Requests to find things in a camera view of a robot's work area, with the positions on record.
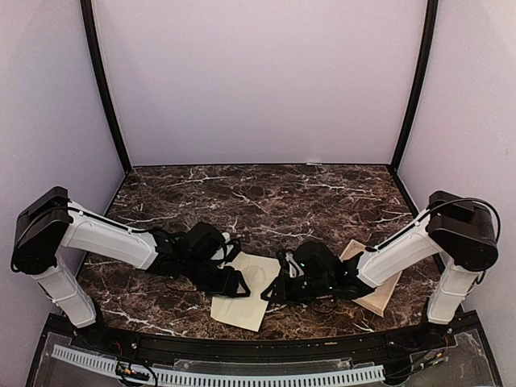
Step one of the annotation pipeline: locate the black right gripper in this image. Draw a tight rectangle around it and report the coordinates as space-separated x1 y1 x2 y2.
260 273 332 307

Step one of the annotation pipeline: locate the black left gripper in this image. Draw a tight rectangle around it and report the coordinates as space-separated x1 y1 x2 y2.
181 256 251 299

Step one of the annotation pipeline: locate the cream paper envelope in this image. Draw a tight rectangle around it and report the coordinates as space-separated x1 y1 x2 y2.
210 252 281 332

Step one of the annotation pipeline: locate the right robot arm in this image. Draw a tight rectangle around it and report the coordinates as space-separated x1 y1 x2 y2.
260 191 501 350

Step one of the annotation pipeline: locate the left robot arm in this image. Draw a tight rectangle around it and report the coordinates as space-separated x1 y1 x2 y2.
10 186 251 352

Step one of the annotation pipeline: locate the black curved front rail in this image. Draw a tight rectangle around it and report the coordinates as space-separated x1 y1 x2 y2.
68 314 456 368

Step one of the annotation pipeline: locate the white slotted cable duct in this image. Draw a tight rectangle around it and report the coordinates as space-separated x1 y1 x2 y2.
52 345 385 386

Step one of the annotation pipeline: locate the left black frame post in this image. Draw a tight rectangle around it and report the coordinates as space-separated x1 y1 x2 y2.
80 0 132 174

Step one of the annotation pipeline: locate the black frame post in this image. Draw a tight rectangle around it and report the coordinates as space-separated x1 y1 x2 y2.
80 0 132 174
389 0 439 175

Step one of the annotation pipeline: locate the right black frame post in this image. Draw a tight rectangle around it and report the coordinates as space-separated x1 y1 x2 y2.
389 0 439 175

